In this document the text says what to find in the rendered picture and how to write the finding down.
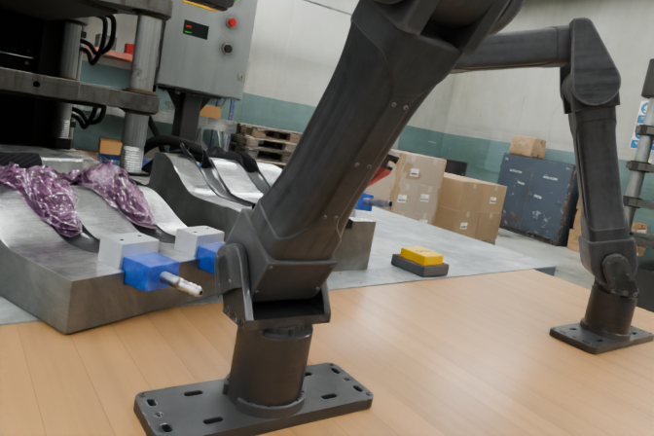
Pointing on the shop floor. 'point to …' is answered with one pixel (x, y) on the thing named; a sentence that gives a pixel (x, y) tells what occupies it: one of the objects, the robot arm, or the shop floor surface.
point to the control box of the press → (204, 55)
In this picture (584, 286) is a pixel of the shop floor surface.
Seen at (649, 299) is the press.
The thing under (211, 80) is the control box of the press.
